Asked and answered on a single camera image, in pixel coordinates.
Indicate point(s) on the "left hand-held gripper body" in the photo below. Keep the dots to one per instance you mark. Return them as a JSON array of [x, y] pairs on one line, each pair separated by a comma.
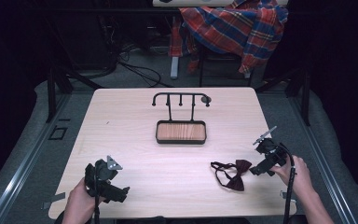
[[101, 174]]

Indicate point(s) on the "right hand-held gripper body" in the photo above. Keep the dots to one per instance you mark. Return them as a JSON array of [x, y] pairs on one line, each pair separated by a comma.
[[272, 152]]

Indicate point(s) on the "dark red bow tie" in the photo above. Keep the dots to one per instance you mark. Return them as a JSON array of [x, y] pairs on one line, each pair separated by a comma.
[[237, 177]]

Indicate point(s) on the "person's right hand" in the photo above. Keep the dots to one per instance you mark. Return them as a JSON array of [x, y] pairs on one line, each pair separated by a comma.
[[298, 174]]

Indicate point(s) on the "person's left hand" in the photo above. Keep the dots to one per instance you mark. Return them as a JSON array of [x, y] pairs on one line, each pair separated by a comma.
[[80, 199]]

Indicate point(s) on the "grey tape strip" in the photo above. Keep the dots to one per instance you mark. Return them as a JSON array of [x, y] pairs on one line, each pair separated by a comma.
[[54, 199]]

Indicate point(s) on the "black metal stand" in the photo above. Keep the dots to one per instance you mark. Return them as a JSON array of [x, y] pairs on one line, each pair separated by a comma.
[[304, 93], [54, 90]]

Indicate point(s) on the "black rack with wooden tray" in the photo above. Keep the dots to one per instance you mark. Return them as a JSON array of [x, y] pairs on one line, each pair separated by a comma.
[[181, 132]]

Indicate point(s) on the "black chair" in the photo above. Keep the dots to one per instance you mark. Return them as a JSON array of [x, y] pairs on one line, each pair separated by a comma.
[[203, 67]]

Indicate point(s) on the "red blue plaid shirt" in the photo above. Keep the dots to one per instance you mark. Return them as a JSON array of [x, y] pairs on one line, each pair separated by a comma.
[[239, 28]]

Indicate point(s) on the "aluminium rail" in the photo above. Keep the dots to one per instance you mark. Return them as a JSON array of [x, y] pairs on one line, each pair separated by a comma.
[[28, 161], [323, 161]]

